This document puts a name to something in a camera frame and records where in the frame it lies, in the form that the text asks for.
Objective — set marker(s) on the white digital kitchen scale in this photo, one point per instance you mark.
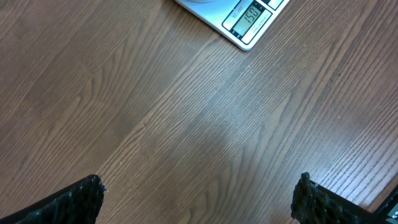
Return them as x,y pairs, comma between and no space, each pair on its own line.
243,22

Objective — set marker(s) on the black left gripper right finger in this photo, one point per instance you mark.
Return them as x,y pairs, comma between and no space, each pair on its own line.
314,204

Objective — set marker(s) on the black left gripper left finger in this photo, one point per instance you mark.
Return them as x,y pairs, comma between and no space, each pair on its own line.
78,203

